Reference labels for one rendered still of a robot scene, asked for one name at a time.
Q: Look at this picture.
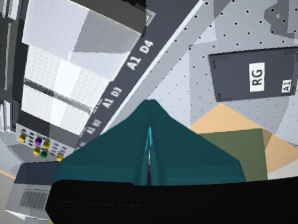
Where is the purple cylinder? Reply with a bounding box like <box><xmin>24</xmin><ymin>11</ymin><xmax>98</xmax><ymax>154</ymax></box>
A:
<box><xmin>35</xmin><ymin>136</ymin><xmax>42</xmax><ymax>145</ymax></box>

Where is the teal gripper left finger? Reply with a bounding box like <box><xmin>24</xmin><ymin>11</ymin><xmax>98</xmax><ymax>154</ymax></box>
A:
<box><xmin>52</xmin><ymin>99</ymin><xmax>150</xmax><ymax>186</ymax></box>

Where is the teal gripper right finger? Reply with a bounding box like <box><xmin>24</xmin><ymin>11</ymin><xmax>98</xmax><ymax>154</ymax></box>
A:
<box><xmin>149</xmin><ymin>99</ymin><xmax>247</xmax><ymax>186</ymax></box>

